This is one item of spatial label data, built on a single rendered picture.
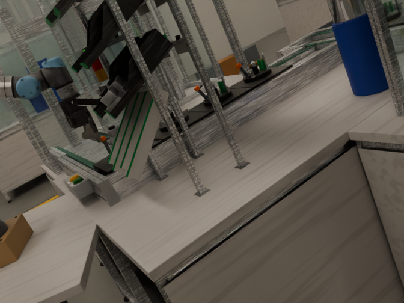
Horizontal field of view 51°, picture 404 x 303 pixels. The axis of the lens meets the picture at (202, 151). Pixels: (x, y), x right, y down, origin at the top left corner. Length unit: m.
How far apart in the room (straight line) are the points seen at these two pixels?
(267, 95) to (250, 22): 9.55
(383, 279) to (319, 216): 0.39
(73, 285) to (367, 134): 0.93
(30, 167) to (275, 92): 5.23
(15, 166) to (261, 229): 5.74
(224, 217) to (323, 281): 0.43
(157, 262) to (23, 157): 5.70
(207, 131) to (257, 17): 9.87
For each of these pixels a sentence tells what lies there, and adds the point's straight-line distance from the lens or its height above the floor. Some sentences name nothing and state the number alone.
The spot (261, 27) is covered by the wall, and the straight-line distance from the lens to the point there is 11.58.
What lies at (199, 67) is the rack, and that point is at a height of 1.21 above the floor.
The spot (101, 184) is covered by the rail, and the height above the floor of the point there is 0.95.
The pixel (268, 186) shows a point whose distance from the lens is 1.22.
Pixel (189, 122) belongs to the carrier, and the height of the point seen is 0.97.
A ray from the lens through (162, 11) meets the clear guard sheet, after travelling 3.27.
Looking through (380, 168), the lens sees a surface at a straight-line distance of 1.38.
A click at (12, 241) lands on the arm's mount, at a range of 1.68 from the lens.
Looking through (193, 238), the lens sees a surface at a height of 0.86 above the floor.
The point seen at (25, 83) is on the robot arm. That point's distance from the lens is 1.56.
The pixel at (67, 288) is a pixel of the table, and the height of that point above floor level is 0.86.
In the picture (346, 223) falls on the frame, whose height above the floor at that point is 0.59.
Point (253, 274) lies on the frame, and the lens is 1.25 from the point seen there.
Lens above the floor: 1.38
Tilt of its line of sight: 17 degrees down
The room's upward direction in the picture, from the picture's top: 25 degrees counter-clockwise
